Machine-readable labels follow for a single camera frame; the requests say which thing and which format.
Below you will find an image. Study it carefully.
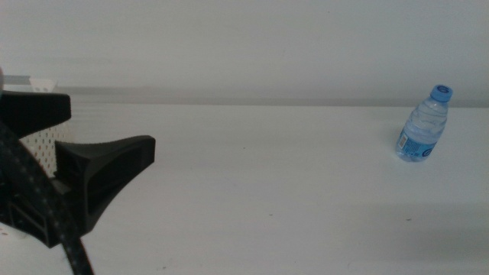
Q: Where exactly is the white perforated plastic basket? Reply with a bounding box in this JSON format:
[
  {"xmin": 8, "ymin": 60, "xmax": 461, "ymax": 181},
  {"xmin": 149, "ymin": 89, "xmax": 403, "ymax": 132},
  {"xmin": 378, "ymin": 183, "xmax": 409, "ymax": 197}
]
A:
[{"xmin": 0, "ymin": 78, "xmax": 73, "ymax": 240}]

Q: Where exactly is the braided black left camera cable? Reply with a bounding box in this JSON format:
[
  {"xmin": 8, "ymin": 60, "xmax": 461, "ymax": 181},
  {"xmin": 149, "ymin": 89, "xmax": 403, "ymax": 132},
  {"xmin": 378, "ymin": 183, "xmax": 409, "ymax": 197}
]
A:
[{"xmin": 0, "ymin": 121, "xmax": 95, "ymax": 275}]

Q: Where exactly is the clear water bottle blue cap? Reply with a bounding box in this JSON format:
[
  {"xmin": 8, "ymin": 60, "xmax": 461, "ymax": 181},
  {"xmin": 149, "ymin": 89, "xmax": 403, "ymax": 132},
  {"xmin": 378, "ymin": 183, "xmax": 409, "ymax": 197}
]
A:
[{"xmin": 395, "ymin": 84, "xmax": 454, "ymax": 163}]

